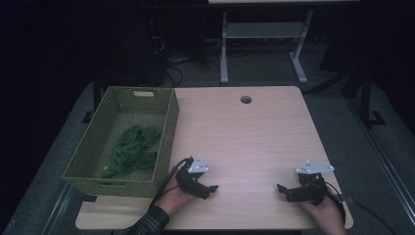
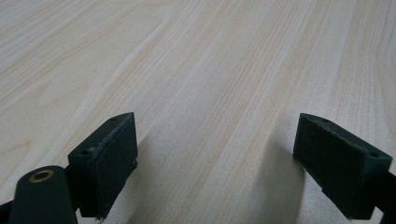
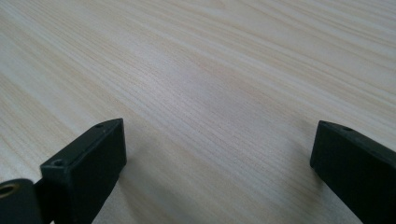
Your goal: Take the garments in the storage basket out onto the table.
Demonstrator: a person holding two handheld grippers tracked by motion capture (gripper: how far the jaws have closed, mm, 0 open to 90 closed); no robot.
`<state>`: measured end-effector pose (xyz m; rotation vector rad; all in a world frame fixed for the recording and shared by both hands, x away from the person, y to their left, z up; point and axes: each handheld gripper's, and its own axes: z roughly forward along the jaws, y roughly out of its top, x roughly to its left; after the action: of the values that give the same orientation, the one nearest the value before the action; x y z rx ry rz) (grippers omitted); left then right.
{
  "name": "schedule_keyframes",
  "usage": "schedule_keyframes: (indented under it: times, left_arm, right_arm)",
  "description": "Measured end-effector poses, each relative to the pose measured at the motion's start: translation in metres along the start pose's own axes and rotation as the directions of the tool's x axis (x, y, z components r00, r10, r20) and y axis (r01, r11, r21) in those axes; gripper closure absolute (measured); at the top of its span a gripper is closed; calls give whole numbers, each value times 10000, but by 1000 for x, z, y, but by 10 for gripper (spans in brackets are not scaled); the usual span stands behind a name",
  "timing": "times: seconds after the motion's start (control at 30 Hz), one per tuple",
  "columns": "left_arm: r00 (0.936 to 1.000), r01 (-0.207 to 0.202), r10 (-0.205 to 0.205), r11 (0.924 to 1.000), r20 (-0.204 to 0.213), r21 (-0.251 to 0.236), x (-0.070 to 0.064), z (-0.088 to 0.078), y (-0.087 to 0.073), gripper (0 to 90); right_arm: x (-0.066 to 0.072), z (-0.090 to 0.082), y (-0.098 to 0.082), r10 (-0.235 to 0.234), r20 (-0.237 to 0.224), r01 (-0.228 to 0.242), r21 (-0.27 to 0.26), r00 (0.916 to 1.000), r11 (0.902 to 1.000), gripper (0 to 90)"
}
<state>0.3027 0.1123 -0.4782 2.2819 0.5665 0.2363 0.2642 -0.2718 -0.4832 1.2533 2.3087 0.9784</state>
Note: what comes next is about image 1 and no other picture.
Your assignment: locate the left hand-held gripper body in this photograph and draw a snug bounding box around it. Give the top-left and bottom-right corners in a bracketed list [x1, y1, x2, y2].
[175, 154, 211, 201]

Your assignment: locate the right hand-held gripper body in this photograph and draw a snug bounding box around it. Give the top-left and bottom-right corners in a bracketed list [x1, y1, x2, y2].
[288, 160, 336, 206]

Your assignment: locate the dark green garment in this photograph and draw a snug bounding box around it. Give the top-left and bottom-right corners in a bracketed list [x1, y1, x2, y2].
[102, 124, 163, 179]

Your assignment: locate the green woven basket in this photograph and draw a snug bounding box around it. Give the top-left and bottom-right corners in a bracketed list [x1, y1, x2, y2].
[62, 85, 180, 199]

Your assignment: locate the person's left hand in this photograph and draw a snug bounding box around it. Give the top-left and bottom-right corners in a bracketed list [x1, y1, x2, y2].
[156, 175, 198, 217]

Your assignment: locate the person's right hand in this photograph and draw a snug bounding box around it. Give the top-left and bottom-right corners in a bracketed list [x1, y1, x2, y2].
[299, 195, 348, 235]

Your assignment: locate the black metal stand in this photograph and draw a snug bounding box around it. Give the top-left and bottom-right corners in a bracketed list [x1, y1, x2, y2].
[356, 67, 388, 129]
[80, 72, 103, 124]

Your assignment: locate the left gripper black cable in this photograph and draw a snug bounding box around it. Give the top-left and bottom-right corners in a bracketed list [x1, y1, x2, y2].
[148, 157, 194, 212]

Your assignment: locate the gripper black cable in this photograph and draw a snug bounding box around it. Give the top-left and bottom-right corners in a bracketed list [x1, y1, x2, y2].
[148, 157, 194, 212]
[321, 180, 397, 235]

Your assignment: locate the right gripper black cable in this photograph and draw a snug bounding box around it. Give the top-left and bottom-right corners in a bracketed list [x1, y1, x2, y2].
[321, 180, 397, 235]

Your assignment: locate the aluminium floor rail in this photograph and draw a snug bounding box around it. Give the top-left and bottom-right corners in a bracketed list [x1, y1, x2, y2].
[346, 96, 415, 226]
[40, 182, 77, 235]

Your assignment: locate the bundle of black floor cables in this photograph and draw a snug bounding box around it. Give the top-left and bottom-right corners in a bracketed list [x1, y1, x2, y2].
[148, 33, 223, 88]

